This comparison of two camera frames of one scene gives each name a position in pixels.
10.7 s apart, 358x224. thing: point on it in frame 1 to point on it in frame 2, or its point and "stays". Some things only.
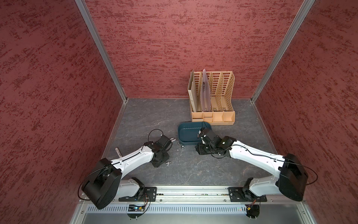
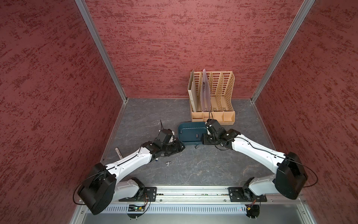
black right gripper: x=200 y=150 to x=204 y=141
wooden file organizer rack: x=222 y=87 stays
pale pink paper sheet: x=205 y=92 stays
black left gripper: x=166 y=157 to x=177 y=147
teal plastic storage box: x=188 y=131 stays
